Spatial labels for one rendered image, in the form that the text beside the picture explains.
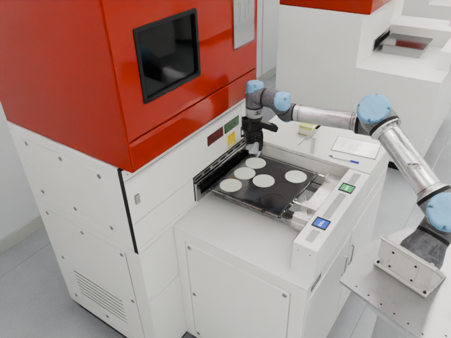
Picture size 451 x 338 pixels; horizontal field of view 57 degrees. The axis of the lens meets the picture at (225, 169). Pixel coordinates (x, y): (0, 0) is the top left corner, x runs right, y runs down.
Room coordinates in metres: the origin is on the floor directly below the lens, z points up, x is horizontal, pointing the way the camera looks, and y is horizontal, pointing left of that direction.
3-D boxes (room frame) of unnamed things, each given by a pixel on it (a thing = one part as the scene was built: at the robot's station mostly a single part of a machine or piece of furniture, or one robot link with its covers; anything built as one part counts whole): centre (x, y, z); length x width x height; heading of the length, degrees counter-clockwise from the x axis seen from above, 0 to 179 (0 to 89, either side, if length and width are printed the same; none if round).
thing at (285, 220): (1.40, -0.15, 0.84); 0.50 x 0.02 x 0.03; 54
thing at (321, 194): (1.39, -0.40, 0.87); 0.36 x 0.08 x 0.03; 144
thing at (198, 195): (1.65, 0.01, 0.89); 0.44 x 0.02 x 0.10; 144
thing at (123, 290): (1.71, 0.40, 0.41); 0.82 x 0.71 x 0.82; 144
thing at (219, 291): (1.54, -0.30, 0.41); 0.97 x 0.64 x 0.82; 144
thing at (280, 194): (1.54, -0.17, 0.90); 0.34 x 0.34 x 0.01; 54
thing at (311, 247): (1.27, -0.43, 0.89); 0.55 x 0.09 x 0.14; 144
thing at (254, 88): (1.61, -0.14, 1.29); 0.09 x 0.08 x 0.11; 57
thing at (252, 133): (1.61, -0.13, 1.13); 0.09 x 0.08 x 0.12; 107
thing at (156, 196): (1.51, 0.12, 1.02); 0.82 x 0.03 x 0.40; 144
